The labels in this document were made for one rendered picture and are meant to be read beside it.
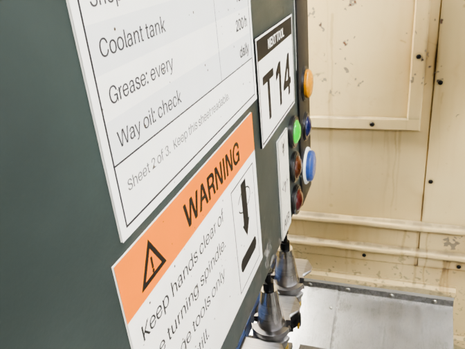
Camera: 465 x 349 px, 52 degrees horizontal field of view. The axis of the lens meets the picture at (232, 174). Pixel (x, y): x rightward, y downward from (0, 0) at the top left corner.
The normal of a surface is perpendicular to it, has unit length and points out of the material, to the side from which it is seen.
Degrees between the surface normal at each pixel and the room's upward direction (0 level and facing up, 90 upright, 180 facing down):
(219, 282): 90
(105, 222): 90
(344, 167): 90
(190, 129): 90
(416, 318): 24
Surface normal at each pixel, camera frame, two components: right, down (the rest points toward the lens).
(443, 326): -0.21, -0.64
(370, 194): -0.32, 0.44
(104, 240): 0.94, 0.07
